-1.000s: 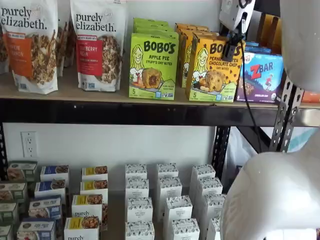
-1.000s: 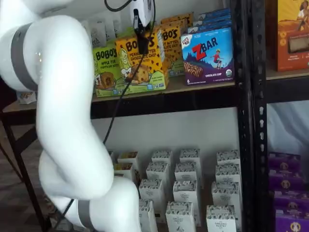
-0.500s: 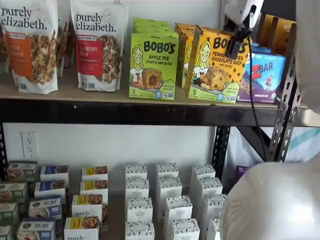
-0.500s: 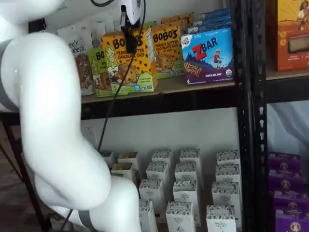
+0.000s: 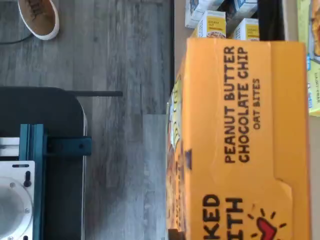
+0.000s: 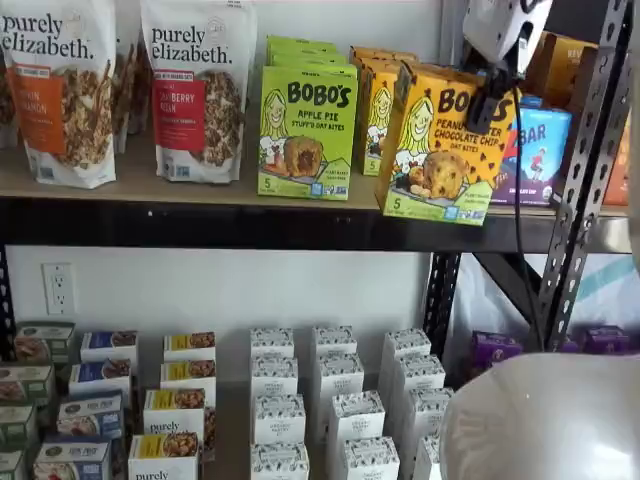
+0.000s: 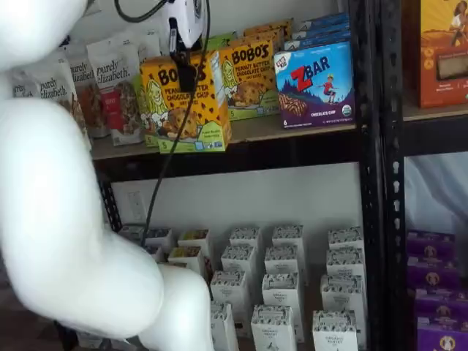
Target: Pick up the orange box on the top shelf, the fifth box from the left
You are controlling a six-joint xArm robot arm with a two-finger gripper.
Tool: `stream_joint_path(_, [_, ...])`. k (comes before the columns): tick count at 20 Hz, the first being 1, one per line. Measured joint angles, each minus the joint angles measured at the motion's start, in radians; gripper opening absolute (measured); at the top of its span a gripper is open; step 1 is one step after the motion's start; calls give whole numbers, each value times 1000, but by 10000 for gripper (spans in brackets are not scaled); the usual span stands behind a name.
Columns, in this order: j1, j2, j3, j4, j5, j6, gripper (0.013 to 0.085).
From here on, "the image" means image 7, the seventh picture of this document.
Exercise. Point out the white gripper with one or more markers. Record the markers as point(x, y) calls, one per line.
point(188, 22)

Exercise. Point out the orange Bobo's oat bites box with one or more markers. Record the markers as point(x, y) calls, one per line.
point(172, 109)
point(259, 36)
point(268, 25)
point(252, 80)

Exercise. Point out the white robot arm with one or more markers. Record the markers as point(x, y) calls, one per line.
point(55, 201)

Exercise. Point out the green Bobo's apple pie box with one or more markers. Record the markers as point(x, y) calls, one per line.
point(138, 95)
point(223, 42)

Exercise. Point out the blue Zbar snack box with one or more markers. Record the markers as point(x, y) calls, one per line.
point(314, 87)
point(318, 40)
point(325, 19)
point(321, 29)

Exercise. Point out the white box with yellow label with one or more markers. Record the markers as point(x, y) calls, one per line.
point(194, 237)
point(186, 257)

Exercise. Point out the blue oatmeal box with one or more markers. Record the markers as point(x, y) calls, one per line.
point(159, 235)
point(153, 252)

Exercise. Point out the green oatmeal box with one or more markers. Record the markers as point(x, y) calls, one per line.
point(131, 232)

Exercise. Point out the white organic pantry box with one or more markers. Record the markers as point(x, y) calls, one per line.
point(342, 292)
point(229, 287)
point(223, 325)
point(245, 237)
point(273, 329)
point(281, 290)
point(344, 238)
point(288, 237)
point(344, 261)
point(334, 331)
point(238, 257)
point(281, 259)

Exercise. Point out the large orange snack box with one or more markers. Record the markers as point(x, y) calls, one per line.
point(442, 55)

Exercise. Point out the purple snack box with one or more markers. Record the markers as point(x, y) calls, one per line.
point(431, 243)
point(431, 272)
point(442, 334)
point(440, 303)

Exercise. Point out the white purely elizabeth granola bag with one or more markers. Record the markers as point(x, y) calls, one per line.
point(55, 87)
point(23, 86)
point(150, 44)

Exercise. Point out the granola bag with red label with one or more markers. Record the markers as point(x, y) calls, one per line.
point(117, 95)

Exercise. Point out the black metal shelving unit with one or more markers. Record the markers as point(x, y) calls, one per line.
point(256, 153)
point(393, 183)

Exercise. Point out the granola bag with orange label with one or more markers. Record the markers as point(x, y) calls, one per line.
point(86, 102)

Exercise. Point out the white plastic sheet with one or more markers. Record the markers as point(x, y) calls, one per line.
point(435, 190)

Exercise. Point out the white wall outlet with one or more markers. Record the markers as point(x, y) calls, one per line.
point(136, 204)

